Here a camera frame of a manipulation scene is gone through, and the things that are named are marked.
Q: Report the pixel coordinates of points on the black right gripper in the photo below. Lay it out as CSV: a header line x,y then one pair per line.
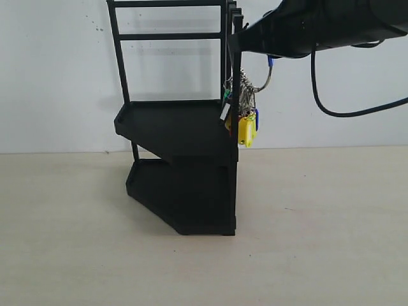
x,y
294,29

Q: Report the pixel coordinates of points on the silver metal split rings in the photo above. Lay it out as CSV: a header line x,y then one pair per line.
x,y
247,94

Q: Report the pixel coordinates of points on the blue key tag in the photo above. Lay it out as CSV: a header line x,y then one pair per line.
x,y
257,119

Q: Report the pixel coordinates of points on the yellow key tag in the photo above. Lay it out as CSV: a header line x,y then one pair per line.
x,y
247,130

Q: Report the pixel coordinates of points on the black key tag white label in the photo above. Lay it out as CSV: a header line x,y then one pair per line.
x,y
225,111

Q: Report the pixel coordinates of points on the black tiered corner shelf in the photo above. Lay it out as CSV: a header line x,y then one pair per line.
x,y
185,161

